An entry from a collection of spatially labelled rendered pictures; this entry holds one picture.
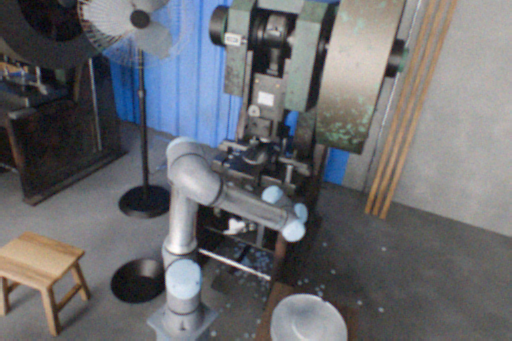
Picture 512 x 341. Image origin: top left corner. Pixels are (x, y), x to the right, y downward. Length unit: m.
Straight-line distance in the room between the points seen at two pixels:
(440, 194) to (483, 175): 0.32
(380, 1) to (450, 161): 1.96
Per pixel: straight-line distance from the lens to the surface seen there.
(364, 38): 1.16
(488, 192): 3.12
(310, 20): 1.46
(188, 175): 1.01
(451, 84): 2.78
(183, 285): 1.24
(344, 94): 1.19
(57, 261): 1.89
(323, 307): 1.62
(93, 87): 2.89
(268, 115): 1.65
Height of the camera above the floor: 1.62
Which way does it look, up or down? 28 degrees down
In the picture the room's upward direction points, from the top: 7 degrees clockwise
